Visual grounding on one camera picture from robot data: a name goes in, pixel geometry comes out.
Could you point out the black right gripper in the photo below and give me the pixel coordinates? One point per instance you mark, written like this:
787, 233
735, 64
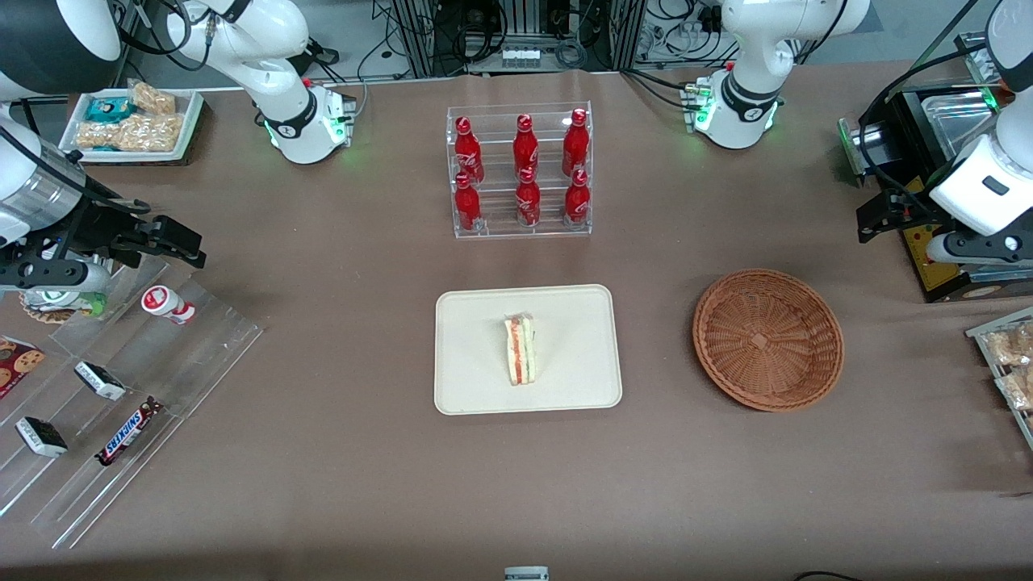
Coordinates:
90, 228

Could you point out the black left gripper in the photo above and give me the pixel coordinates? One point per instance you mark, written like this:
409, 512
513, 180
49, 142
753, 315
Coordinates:
910, 203

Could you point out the triangle sandwich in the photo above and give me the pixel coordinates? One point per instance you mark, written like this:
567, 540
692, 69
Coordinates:
520, 351

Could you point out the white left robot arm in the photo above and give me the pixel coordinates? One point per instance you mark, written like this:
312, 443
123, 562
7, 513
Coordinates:
754, 48

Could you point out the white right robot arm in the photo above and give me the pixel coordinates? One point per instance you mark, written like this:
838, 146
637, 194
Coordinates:
274, 48

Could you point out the white rectangular snack tray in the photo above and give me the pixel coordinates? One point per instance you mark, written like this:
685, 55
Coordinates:
187, 121

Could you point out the grey bread tray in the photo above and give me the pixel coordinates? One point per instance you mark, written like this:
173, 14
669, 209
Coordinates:
978, 332

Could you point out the round brown wicker basket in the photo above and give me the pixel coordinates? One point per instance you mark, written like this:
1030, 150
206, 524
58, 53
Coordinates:
767, 339

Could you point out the beige rectangular plastic tray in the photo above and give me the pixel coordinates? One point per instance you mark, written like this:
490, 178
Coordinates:
468, 355

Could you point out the white red yogurt bottle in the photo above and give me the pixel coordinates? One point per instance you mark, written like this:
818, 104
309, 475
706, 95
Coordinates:
165, 303

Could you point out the clear acrylic stepped shelf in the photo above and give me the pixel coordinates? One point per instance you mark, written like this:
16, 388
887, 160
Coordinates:
202, 355

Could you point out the large granola snack bag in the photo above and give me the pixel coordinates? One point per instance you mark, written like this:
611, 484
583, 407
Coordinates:
133, 133

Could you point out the green white cup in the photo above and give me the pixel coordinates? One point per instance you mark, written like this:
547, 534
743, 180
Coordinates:
77, 303

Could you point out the small granola snack bag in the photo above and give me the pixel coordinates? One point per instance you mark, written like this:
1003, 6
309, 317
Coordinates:
153, 98

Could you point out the blue snack packet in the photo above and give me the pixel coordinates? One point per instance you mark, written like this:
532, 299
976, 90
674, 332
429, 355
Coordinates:
108, 108

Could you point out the black white snack bar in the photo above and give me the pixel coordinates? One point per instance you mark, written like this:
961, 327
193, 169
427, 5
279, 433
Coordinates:
42, 436
100, 381

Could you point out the wrapped bread packet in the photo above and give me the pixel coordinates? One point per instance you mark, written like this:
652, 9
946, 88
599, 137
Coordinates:
1010, 345
1018, 389

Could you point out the brown snickers bar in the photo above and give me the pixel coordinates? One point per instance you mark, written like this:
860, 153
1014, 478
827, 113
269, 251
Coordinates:
129, 432

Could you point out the red cookie packet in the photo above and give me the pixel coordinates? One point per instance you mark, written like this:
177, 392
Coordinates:
18, 365

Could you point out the red cola bottle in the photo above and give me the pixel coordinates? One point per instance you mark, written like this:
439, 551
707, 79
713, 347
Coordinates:
467, 153
575, 145
528, 202
525, 147
576, 200
467, 206

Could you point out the aluminium equipment rack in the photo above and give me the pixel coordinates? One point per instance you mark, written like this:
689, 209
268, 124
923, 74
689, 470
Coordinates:
420, 36

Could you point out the clear acrylic bottle rack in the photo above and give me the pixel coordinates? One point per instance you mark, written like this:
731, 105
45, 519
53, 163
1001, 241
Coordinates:
500, 226

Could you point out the white power strip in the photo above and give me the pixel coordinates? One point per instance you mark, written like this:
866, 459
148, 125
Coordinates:
520, 57

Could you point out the white grey device edge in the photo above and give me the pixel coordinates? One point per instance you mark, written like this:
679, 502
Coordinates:
526, 574

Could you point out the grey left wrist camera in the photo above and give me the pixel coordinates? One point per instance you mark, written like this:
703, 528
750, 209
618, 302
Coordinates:
944, 248

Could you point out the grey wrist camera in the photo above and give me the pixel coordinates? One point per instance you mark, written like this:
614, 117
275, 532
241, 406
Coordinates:
944, 248
81, 278

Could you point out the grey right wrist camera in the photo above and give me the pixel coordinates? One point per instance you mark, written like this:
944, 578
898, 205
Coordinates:
81, 278

